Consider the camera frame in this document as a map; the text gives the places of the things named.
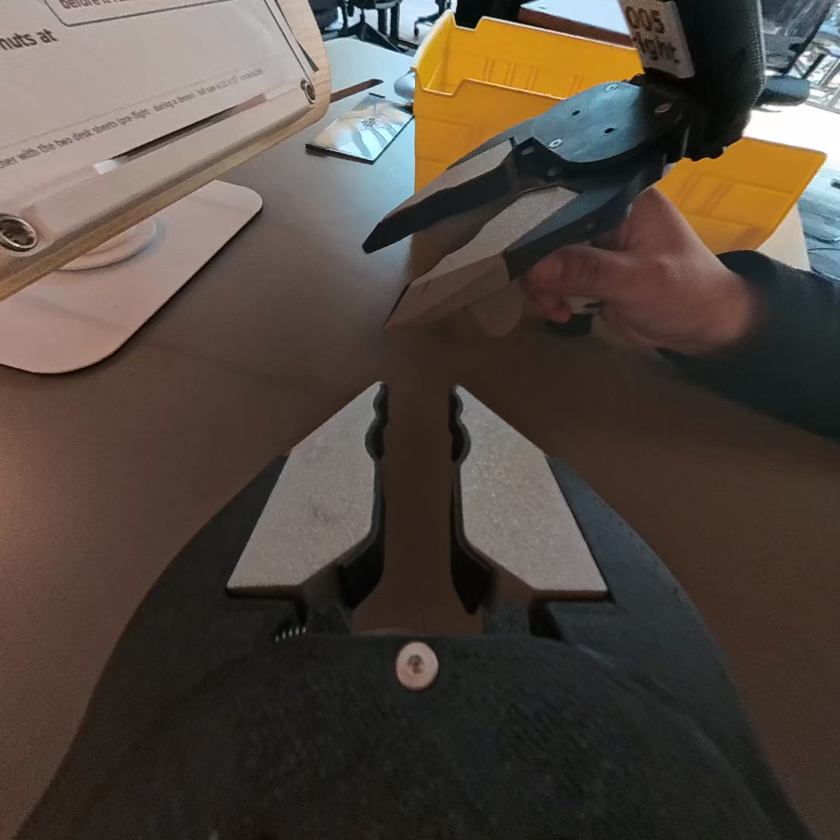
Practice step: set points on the yellow plastic bin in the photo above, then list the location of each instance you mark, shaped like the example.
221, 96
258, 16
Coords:
459, 118

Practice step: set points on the person's right hand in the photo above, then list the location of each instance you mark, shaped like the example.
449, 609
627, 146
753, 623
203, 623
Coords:
656, 282

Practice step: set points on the printed instruction sheet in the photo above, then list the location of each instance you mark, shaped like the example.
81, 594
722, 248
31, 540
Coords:
131, 92

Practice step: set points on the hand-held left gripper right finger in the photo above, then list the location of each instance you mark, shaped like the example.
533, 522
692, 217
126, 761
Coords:
518, 518

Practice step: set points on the black mesh office chair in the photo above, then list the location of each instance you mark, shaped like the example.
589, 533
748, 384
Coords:
794, 39

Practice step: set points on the grey rounded device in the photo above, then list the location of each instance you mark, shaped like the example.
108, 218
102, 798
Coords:
405, 85

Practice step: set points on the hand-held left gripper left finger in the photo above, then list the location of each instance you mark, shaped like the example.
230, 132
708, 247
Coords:
315, 518

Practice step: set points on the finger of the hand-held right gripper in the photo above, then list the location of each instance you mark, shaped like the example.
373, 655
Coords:
453, 187
472, 256

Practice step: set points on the black patterned card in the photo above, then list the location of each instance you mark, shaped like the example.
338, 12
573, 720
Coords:
361, 128

